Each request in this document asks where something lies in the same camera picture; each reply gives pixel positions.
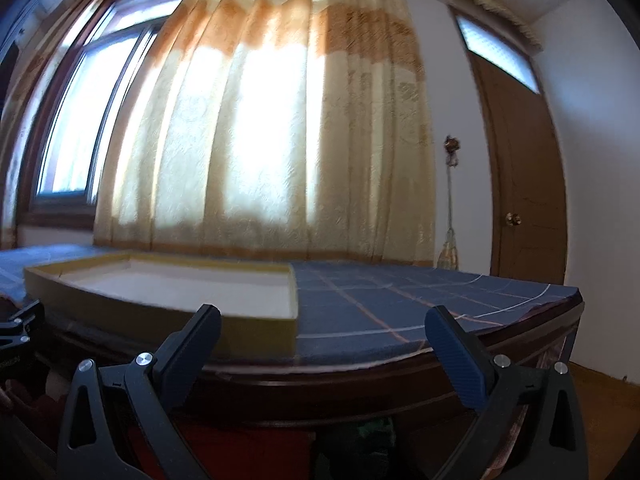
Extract yellow cardboard tray box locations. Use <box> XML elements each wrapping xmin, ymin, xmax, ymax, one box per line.
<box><xmin>23</xmin><ymin>252</ymin><xmax>298</xmax><ymax>361</ymax></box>

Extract dark wooden desk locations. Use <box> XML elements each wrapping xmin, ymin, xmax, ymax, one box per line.
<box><xmin>0</xmin><ymin>299</ymin><xmax>586</xmax><ymax>480</ymax></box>

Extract brown wooden door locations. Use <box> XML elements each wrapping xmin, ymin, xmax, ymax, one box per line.
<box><xmin>452</xmin><ymin>11</ymin><xmax>567</xmax><ymax>285</ymax></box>

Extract brass door knob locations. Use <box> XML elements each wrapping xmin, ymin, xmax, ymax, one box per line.
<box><xmin>506</xmin><ymin>212</ymin><xmax>522</xmax><ymax>226</ymax></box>

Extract blue plaid table cloth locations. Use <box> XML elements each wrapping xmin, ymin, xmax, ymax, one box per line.
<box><xmin>1</xmin><ymin>245</ymin><xmax>582</xmax><ymax>374</ymax></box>

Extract beige patterned curtain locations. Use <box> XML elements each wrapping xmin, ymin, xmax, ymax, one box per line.
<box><xmin>93</xmin><ymin>0</ymin><xmax>435</xmax><ymax>264</ymax></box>

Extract window with brown frame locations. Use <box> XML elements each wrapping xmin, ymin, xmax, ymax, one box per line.
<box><xmin>16</xmin><ymin>0</ymin><xmax>181</xmax><ymax>230</ymax></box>

